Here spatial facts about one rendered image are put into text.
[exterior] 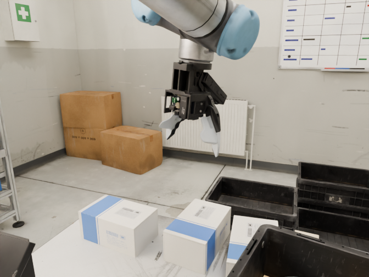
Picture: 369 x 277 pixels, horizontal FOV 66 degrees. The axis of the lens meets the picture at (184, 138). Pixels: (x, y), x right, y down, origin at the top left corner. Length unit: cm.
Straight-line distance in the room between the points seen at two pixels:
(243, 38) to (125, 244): 62
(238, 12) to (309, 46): 271
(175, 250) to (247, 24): 58
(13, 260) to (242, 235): 52
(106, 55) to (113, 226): 320
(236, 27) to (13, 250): 42
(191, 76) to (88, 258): 56
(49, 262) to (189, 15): 73
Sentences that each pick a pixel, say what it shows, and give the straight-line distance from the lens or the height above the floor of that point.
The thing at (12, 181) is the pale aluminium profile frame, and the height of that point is 36.
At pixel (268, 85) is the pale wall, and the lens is 316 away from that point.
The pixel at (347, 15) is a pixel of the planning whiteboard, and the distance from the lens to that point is 316.
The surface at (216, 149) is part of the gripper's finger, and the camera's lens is 63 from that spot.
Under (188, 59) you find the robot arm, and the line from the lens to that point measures 60.
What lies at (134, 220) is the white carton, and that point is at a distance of 83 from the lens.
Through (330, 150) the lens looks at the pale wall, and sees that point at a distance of 329.
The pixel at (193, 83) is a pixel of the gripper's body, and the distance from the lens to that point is 62.
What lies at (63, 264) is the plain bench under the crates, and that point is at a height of 70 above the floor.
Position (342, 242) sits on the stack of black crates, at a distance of 162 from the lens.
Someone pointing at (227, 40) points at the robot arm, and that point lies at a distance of 42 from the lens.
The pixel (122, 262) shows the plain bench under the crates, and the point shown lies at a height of 70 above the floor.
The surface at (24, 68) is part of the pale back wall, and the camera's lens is 356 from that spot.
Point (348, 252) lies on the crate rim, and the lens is 55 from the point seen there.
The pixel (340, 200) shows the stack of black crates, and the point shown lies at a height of 51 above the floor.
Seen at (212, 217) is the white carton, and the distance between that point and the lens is 84.
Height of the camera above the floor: 123
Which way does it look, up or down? 16 degrees down
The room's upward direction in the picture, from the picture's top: straight up
